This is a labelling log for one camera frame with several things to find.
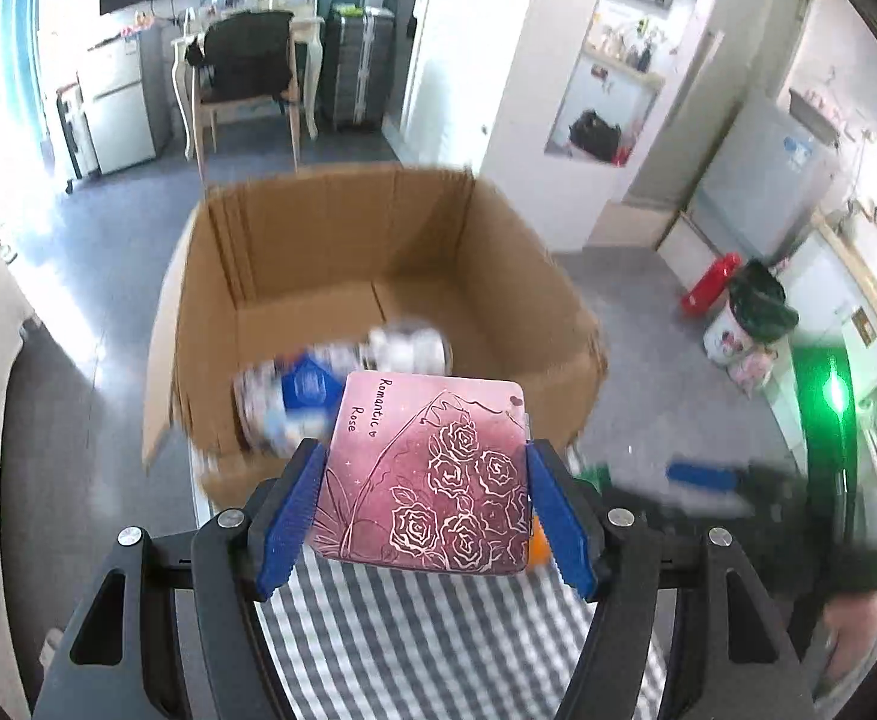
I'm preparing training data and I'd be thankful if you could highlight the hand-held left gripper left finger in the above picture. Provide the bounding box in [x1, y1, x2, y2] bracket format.
[29, 437, 328, 720]

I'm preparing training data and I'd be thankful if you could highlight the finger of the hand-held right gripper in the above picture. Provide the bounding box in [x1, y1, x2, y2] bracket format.
[607, 484, 747, 524]
[667, 461, 756, 496]

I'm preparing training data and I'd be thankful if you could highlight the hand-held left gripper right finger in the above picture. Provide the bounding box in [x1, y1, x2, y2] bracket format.
[524, 439, 818, 720]

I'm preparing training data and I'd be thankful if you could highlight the blue tissue pack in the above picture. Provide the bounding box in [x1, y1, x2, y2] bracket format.
[235, 349, 353, 458]

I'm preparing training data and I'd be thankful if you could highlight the pink rose tin box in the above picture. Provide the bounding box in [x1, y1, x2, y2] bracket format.
[309, 370, 535, 577]

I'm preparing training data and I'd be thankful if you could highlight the grey patterned wipes packet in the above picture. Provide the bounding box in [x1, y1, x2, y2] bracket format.
[367, 322, 454, 374]

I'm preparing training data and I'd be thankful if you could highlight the brown cardboard box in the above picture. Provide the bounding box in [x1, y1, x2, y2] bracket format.
[142, 165, 610, 511]

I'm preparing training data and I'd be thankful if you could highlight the person's right forearm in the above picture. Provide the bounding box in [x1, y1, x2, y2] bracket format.
[817, 589, 877, 695]

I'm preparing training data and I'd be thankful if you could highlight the orange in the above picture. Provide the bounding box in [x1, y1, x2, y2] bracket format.
[528, 517, 557, 567]

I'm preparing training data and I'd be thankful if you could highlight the pink plastic bag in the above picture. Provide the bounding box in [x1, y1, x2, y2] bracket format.
[727, 349, 777, 398]

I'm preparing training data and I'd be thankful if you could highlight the white cartoon trash bin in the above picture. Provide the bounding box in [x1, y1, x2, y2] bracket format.
[704, 300, 758, 368]

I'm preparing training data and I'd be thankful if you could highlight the checkered tablecloth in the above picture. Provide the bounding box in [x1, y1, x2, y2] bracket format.
[190, 442, 672, 720]

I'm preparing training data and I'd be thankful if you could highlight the red bottle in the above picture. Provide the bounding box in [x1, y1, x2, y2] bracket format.
[680, 253, 743, 317]

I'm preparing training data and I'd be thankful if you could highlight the silver fridge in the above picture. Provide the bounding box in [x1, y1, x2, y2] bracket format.
[689, 90, 840, 260]

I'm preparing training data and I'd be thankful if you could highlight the wooden chair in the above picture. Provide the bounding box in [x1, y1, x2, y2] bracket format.
[194, 11, 304, 173]

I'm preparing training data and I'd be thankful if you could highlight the silver suitcase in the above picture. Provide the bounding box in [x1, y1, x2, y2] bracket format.
[55, 86, 101, 192]

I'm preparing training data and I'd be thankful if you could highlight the white small fridge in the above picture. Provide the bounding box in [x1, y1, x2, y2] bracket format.
[78, 34, 169, 177]

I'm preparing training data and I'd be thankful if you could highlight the dark ribbed suitcase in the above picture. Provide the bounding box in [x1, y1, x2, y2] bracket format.
[329, 6, 396, 130]

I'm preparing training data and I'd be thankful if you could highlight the black backpack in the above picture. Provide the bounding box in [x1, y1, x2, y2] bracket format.
[198, 11, 293, 102]

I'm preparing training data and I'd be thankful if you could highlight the white wardrobe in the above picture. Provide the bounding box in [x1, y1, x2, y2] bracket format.
[400, 0, 725, 252]

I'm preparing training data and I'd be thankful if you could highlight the white desk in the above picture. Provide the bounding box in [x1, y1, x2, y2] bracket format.
[170, 11, 327, 143]

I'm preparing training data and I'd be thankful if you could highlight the blue curtain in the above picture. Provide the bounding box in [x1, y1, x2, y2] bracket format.
[0, 0, 56, 166]

